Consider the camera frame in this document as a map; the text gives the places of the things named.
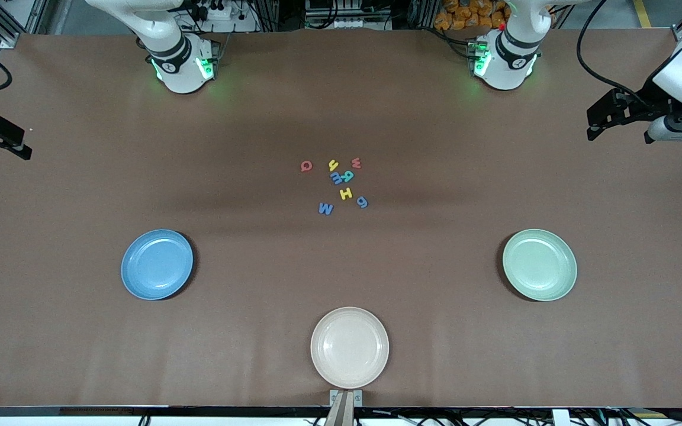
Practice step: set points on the pink foam lowercase w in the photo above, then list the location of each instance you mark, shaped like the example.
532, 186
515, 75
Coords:
356, 163

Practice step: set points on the yellow foam uppercase H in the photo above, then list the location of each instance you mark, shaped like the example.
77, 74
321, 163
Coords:
346, 193

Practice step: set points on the blue foam lowercase m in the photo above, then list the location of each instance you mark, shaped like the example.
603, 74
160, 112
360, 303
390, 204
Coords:
335, 178

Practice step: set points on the yellow foam lowercase h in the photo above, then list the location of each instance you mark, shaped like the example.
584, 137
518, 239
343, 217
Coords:
333, 165

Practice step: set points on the blue foam uppercase W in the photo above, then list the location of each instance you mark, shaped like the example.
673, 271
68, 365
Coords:
325, 209

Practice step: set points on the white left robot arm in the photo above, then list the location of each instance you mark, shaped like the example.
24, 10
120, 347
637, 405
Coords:
504, 68

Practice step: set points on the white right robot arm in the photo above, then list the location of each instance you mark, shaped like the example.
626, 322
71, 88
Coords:
178, 68

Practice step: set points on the green plate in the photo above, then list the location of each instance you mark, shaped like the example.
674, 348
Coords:
539, 264

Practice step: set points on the blue plate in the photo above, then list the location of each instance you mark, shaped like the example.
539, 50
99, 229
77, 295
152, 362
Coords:
157, 264

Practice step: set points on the blue foam lowercase g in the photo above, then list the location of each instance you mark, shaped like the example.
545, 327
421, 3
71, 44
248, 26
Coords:
362, 202

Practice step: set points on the beige plate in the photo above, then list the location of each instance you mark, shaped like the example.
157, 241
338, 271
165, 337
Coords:
350, 347

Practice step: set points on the brown table cover sheet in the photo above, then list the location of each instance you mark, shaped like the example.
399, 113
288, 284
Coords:
80, 355

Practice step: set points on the bag of orange items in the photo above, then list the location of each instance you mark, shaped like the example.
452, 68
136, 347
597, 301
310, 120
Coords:
465, 15

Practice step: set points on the white power strip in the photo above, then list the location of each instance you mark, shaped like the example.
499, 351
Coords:
219, 12

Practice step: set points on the teal foam letter R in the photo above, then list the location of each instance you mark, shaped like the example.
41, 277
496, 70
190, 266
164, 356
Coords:
348, 176

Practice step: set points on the pink foam letter Q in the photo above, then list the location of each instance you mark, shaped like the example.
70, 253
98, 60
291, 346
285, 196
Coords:
303, 166

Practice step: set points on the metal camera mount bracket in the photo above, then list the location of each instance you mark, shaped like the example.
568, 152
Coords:
346, 408

